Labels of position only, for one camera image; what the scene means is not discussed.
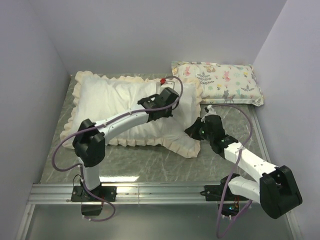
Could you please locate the grey cream-ruffled pillowcase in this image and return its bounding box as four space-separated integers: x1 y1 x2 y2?
59 70 204 159

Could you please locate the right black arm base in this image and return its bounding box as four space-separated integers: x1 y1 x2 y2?
200 176 240 217

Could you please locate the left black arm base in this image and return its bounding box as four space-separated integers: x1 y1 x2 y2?
70 179 117 222

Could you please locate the aluminium mounting rail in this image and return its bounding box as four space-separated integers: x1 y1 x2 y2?
27 182 220 206

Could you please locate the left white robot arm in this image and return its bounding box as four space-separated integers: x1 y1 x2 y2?
72 87 182 201

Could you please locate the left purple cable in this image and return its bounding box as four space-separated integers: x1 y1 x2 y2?
51 75 186 222

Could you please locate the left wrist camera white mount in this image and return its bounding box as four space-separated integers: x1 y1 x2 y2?
156 78 175 94

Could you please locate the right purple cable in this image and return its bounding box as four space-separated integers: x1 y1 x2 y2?
206 103 254 238

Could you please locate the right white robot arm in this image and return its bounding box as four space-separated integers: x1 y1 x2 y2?
185 114 303 219

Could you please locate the floral animal print pillow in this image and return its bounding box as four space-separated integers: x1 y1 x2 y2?
171 61 264 107

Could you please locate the purple cable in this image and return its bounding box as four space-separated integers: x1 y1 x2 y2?
51 75 186 222
206 103 254 238

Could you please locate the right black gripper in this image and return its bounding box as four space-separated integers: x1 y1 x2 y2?
185 117 214 143

